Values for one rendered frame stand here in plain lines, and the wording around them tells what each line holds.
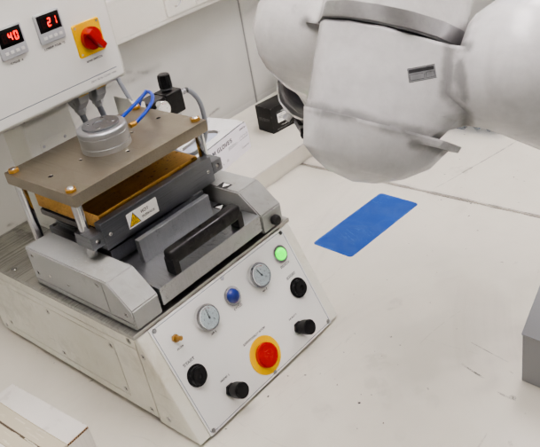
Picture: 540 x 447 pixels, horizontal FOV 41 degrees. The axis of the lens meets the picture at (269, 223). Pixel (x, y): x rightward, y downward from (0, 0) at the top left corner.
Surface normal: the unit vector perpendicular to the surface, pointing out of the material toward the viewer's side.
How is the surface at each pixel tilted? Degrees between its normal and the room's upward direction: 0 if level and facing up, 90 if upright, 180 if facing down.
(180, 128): 0
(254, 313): 65
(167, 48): 90
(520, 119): 115
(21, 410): 1
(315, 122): 70
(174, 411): 90
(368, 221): 0
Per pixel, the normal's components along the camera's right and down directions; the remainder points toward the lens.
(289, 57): -0.40, 0.52
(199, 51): 0.76, 0.22
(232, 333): 0.62, -0.15
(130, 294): 0.36, -0.50
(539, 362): -0.68, 0.47
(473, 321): -0.16, -0.85
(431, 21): 0.28, 0.14
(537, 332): -0.59, -0.29
